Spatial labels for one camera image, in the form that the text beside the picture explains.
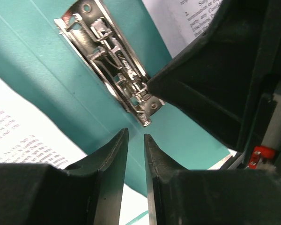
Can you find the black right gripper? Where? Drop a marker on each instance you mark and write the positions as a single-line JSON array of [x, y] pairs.
[[228, 80]]

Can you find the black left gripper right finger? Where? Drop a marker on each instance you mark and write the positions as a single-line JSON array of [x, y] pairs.
[[178, 196]]

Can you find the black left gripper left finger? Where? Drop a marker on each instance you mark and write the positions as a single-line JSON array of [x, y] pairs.
[[87, 192]]

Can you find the printed paper stack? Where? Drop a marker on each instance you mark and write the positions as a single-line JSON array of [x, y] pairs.
[[179, 22]]

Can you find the printed paper sheets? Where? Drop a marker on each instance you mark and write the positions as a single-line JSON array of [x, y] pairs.
[[27, 136]]

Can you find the silver metal folder clip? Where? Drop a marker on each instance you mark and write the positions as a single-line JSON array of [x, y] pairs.
[[92, 33]]

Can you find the teal plastic file folder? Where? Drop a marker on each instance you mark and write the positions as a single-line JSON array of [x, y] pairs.
[[37, 62]]

